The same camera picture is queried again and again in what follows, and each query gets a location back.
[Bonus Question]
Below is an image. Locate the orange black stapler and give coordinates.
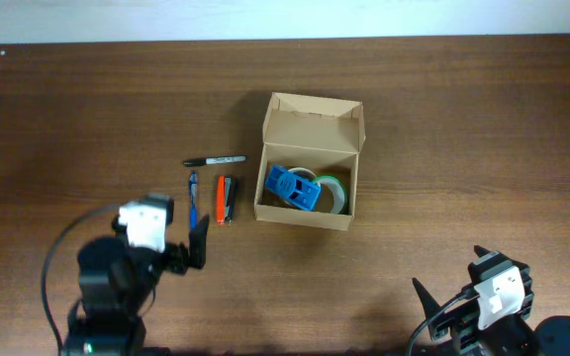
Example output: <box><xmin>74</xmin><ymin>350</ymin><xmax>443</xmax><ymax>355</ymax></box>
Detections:
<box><xmin>216</xmin><ymin>176</ymin><xmax>238</xmax><ymax>224</ymax></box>

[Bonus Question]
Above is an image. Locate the white tape roll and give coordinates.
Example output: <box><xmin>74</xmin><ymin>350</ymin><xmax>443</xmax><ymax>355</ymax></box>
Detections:
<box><xmin>288</xmin><ymin>167</ymin><xmax>317</xmax><ymax>182</ymax></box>

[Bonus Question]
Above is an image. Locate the black right camera cable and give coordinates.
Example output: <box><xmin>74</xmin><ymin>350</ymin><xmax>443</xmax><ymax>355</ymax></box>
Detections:
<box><xmin>404</xmin><ymin>290</ymin><xmax>469</xmax><ymax>356</ymax></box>

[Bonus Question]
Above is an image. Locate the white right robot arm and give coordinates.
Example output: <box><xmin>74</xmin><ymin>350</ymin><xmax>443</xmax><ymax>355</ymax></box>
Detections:
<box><xmin>404</xmin><ymin>245</ymin><xmax>570</xmax><ymax>356</ymax></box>

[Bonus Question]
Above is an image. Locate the blue plastic block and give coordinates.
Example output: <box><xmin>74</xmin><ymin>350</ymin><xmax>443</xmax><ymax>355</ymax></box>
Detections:
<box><xmin>264</xmin><ymin>165</ymin><xmax>322</xmax><ymax>212</ymax></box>

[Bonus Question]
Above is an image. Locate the brown cardboard box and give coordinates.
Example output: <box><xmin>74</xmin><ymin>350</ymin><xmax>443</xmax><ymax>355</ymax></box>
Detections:
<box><xmin>253</xmin><ymin>92</ymin><xmax>366</xmax><ymax>230</ymax></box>

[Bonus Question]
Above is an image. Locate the black sharpie marker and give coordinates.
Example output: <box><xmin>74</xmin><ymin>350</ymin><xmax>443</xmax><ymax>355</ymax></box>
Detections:
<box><xmin>182</xmin><ymin>155</ymin><xmax>246</xmax><ymax>167</ymax></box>

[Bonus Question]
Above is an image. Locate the green tape roll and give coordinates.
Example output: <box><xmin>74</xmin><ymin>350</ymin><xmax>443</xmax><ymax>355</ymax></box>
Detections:
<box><xmin>312</xmin><ymin>175</ymin><xmax>348</xmax><ymax>215</ymax></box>

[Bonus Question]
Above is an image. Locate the blue ballpoint pen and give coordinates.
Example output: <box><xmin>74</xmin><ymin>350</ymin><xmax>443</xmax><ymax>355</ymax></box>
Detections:
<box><xmin>189</xmin><ymin>171</ymin><xmax>198</xmax><ymax>229</ymax></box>

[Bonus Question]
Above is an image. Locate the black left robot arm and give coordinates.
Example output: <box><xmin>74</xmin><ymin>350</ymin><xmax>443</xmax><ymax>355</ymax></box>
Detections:
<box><xmin>59</xmin><ymin>216</ymin><xmax>210</xmax><ymax>356</ymax></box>

